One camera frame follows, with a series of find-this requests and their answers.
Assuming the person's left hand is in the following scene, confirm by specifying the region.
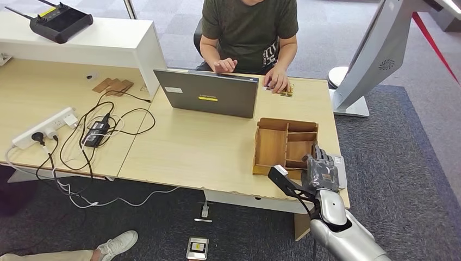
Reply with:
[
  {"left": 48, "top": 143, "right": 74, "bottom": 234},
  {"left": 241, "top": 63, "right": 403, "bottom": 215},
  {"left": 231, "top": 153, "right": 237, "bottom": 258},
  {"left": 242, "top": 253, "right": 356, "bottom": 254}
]
[{"left": 263, "top": 65, "right": 292, "bottom": 95}]

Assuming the person's right hand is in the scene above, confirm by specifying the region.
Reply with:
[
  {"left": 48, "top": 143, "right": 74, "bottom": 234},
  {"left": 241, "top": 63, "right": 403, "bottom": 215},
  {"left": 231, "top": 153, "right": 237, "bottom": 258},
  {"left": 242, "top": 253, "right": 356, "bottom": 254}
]
[{"left": 212, "top": 57, "right": 239, "bottom": 74}]

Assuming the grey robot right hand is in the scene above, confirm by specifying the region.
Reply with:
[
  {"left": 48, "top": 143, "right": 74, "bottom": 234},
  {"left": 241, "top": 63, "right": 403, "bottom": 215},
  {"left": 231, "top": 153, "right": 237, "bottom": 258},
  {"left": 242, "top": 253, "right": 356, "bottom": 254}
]
[{"left": 302, "top": 144, "right": 340, "bottom": 191}]

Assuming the person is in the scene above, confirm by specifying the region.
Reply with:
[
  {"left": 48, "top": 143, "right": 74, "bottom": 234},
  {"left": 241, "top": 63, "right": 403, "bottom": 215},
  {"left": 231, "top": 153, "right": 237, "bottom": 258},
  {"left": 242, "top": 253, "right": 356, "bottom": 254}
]
[{"left": 199, "top": 0, "right": 300, "bottom": 95}]

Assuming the grey laptop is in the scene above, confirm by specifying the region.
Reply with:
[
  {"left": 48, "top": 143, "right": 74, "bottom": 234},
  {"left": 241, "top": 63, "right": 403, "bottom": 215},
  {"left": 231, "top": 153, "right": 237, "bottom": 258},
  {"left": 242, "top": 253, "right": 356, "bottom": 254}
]
[{"left": 153, "top": 68, "right": 260, "bottom": 119}]

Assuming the wooden compartment organizer box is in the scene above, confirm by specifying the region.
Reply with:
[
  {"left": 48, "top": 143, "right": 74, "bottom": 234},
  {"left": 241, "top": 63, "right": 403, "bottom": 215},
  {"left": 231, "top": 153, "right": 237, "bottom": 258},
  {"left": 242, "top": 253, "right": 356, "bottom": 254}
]
[{"left": 252, "top": 117, "right": 320, "bottom": 181}]

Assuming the white round base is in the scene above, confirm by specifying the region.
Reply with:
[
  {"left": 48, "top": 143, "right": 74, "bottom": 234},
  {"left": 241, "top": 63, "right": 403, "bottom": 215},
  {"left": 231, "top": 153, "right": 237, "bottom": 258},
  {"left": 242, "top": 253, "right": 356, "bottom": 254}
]
[{"left": 327, "top": 66, "right": 350, "bottom": 90}]

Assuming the thin brown wooden piece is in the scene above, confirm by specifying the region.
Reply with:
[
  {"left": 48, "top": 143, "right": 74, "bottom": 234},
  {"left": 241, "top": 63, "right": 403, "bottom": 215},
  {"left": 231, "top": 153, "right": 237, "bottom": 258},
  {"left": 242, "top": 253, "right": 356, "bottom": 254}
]
[
  {"left": 92, "top": 77, "right": 114, "bottom": 94},
  {"left": 115, "top": 79, "right": 134, "bottom": 97},
  {"left": 105, "top": 78, "right": 124, "bottom": 96}
]

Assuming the silver kiosk stand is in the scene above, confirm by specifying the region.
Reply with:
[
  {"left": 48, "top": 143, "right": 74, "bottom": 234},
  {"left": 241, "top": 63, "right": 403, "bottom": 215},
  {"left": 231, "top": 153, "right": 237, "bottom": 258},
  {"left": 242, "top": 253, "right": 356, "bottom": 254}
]
[{"left": 331, "top": 0, "right": 461, "bottom": 119}]

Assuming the white raised counter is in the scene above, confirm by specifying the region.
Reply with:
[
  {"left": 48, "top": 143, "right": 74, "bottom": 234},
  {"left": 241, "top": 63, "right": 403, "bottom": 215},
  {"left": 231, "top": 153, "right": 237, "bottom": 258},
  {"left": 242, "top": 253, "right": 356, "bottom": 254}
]
[{"left": 0, "top": 10, "right": 168, "bottom": 97}]

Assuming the white floor plug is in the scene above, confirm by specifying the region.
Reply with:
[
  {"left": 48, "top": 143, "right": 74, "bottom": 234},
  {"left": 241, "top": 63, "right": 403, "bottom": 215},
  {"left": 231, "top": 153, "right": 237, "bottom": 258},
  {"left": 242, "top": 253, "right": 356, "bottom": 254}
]
[{"left": 194, "top": 201, "right": 213, "bottom": 223}]

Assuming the silver floor socket box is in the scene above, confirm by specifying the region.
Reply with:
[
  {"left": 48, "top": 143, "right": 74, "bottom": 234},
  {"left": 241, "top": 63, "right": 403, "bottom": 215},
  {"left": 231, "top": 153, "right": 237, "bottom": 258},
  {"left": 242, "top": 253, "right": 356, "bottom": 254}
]
[{"left": 186, "top": 237, "right": 210, "bottom": 261}]

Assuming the black laptop power adapter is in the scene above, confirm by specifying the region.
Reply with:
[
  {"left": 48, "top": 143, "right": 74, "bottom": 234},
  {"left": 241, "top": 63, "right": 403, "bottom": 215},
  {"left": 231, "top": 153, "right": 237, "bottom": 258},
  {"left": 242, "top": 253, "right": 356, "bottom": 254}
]
[{"left": 81, "top": 113, "right": 111, "bottom": 148}]

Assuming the black remote controller with antennas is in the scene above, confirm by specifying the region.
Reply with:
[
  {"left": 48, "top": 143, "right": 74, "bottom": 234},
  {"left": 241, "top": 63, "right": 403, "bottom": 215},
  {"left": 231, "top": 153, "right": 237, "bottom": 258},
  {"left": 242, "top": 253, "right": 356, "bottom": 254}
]
[{"left": 4, "top": 0, "right": 95, "bottom": 45}]

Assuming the white power strip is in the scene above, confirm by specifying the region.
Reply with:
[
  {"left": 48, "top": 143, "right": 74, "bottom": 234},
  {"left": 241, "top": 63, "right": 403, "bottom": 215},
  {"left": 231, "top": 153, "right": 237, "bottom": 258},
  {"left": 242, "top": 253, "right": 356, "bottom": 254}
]
[{"left": 11, "top": 106, "right": 78, "bottom": 150}]

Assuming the bystander's foot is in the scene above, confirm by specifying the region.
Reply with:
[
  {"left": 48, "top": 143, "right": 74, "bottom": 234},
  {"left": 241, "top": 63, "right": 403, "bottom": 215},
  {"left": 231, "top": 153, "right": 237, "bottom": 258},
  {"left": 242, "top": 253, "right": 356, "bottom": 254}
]
[{"left": 96, "top": 230, "right": 139, "bottom": 261}]

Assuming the bystander's leg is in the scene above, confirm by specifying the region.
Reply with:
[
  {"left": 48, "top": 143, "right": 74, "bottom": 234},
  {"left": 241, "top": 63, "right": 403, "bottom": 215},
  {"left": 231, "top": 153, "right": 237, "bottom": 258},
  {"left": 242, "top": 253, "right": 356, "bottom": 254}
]
[{"left": 0, "top": 249, "right": 103, "bottom": 261}]

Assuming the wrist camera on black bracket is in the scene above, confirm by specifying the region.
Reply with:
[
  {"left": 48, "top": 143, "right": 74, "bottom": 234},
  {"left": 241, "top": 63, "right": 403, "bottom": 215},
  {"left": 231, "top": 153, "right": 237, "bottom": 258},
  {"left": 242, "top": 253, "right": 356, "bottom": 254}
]
[{"left": 267, "top": 164, "right": 317, "bottom": 203}]

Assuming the black power cable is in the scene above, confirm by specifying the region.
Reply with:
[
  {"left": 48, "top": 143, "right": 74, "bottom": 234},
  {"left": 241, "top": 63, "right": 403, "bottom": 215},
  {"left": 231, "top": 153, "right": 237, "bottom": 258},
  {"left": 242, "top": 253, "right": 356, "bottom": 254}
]
[{"left": 58, "top": 90, "right": 157, "bottom": 179}]

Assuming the grey metal post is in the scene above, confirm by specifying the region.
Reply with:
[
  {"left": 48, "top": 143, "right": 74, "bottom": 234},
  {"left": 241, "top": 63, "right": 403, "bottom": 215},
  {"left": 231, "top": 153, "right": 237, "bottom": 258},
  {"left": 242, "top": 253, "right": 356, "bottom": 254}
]
[{"left": 123, "top": 0, "right": 139, "bottom": 20}]

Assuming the red barrier strap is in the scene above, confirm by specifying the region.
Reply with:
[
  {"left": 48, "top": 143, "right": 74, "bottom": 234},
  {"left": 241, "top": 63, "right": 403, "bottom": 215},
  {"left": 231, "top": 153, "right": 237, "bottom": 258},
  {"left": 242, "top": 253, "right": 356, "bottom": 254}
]
[{"left": 412, "top": 11, "right": 461, "bottom": 85}]

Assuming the white cable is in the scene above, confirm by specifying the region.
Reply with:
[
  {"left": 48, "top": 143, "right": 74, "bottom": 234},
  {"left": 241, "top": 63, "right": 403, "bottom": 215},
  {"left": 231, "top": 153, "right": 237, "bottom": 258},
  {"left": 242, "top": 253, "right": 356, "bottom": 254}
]
[{"left": 4, "top": 144, "right": 181, "bottom": 209}]

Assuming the thin black cable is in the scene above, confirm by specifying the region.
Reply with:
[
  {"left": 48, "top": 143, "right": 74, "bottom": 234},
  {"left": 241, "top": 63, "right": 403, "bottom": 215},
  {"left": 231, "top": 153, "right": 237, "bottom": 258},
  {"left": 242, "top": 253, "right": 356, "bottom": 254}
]
[{"left": 34, "top": 135, "right": 60, "bottom": 182}]

